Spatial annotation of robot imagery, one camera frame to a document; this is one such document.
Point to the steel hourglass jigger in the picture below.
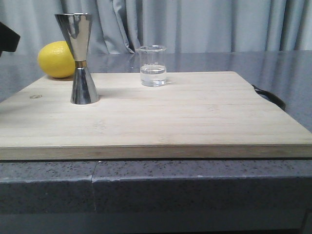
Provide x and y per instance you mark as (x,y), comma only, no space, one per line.
(76,30)

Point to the yellow lemon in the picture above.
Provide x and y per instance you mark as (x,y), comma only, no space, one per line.
(56,60)

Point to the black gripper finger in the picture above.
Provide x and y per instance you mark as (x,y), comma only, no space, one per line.
(9,39)

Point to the light wooden cutting board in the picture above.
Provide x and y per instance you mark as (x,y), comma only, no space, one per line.
(199,114)

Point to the small glass beaker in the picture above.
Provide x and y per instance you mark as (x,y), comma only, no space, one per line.
(152,65)

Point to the grey curtain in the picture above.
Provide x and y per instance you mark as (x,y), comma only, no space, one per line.
(183,26)

